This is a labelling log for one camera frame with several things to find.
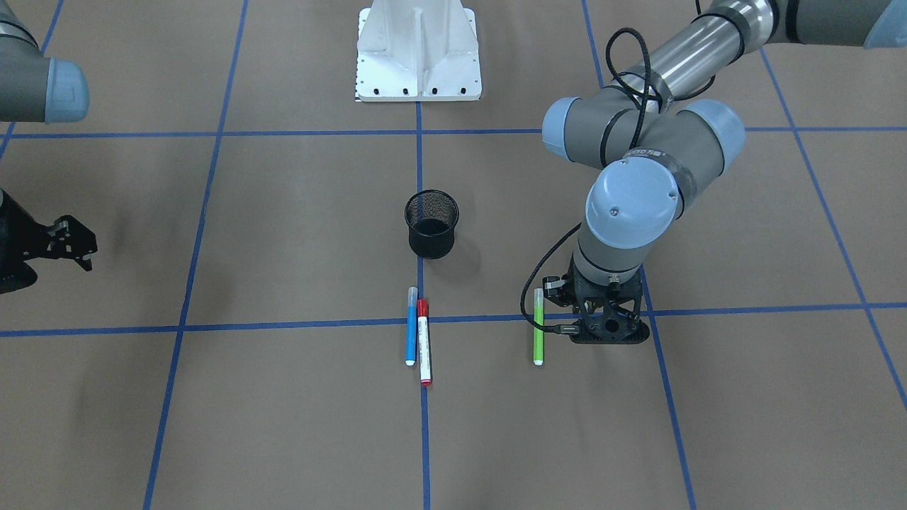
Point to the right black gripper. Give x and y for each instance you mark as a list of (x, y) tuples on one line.
[(13, 239)]

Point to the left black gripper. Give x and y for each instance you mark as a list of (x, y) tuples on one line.
[(558, 290)]

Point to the green highlighter pen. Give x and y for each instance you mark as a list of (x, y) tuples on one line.
[(538, 316)]

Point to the red capped white marker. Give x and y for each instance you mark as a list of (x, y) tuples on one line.
[(423, 343)]

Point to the blue marker pen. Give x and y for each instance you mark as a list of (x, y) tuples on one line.
[(411, 327)]

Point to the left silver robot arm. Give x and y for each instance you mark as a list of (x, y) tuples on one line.
[(657, 149)]

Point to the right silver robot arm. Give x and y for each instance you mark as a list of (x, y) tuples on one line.
[(38, 89)]

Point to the black mesh pen cup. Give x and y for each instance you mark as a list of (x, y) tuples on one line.
[(431, 217)]

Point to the brown paper table mat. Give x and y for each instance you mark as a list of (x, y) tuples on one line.
[(240, 342)]

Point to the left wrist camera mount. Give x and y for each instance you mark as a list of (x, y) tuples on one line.
[(554, 289)]

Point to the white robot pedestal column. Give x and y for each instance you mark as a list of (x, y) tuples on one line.
[(417, 51)]

